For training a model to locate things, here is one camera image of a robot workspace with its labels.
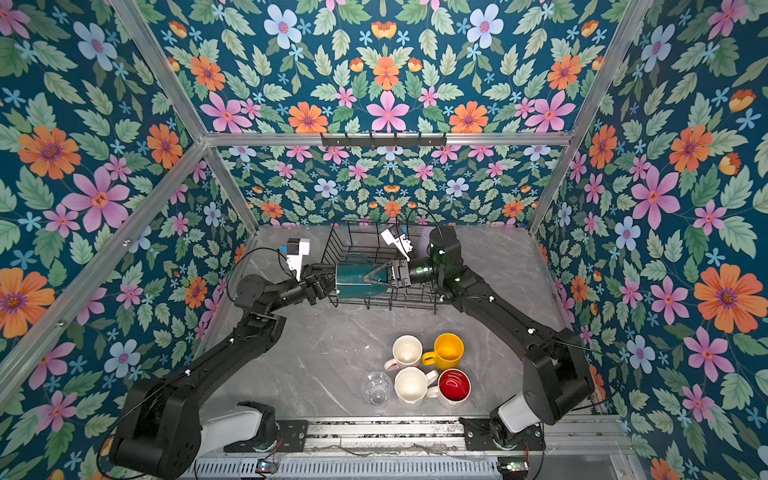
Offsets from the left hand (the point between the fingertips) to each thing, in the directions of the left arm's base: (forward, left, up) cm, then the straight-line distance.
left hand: (346, 271), depth 65 cm
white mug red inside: (-17, -25, -32) cm, 44 cm away
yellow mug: (-7, -25, -32) cm, 41 cm away
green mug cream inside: (-3, -3, +1) cm, 4 cm away
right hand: (-1, -5, -2) cm, 6 cm away
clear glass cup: (-16, -4, -33) cm, 37 cm away
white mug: (-16, -14, -29) cm, 36 cm away
